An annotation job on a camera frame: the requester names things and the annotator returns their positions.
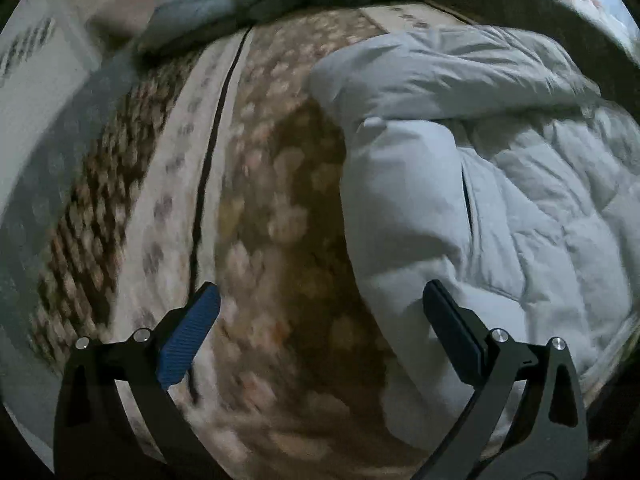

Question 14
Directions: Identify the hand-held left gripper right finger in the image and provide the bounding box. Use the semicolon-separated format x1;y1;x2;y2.
415;280;590;480

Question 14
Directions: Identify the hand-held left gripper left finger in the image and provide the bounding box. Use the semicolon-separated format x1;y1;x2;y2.
52;282;222;480

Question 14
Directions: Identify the light blue padded jacket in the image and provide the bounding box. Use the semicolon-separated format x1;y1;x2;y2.
307;25;640;456

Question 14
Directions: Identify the tan floral blanket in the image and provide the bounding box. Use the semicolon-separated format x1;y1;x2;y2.
112;2;483;480

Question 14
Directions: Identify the dark brown floral blanket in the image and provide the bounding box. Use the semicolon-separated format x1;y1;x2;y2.
27;30;251;378

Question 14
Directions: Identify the grey floral bed bumper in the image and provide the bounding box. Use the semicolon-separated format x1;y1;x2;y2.
0;60;138;346
434;0;640;83

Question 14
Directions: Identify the beige pillow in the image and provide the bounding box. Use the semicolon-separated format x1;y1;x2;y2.
86;0;168;45

